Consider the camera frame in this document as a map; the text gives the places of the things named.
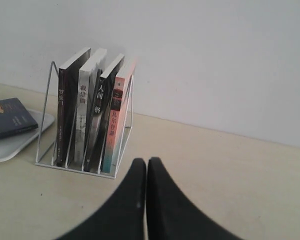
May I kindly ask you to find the blue spine book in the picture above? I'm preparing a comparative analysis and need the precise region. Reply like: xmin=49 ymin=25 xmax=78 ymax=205
xmin=0 ymin=97 xmax=39 ymax=140

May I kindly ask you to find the black spine book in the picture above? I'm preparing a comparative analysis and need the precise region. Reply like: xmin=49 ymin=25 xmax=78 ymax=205
xmin=83 ymin=53 xmax=125 ymax=172

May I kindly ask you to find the dark brown spine book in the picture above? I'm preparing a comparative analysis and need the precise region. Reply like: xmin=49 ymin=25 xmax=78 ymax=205
xmin=56 ymin=47 xmax=91 ymax=167

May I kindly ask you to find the red orange spine book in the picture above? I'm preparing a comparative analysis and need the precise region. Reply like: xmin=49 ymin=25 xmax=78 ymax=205
xmin=100 ymin=57 xmax=136 ymax=177

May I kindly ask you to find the white rectangular plastic tray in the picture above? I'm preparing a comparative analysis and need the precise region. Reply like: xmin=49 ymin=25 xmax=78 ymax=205
xmin=0 ymin=107 xmax=55 ymax=163

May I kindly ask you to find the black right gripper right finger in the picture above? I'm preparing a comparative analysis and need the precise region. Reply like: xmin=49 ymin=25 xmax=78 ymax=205
xmin=146 ymin=157 xmax=241 ymax=240

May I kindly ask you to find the white wire book rack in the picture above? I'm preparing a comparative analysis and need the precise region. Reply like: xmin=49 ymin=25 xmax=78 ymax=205
xmin=34 ymin=61 xmax=134 ymax=179

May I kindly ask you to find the white grey spine book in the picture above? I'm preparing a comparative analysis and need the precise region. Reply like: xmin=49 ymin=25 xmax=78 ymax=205
xmin=74 ymin=48 xmax=107 ymax=166

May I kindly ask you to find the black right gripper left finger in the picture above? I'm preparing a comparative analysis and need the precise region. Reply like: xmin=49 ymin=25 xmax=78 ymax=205
xmin=57 ymin=158 xmax=147 ymax=240

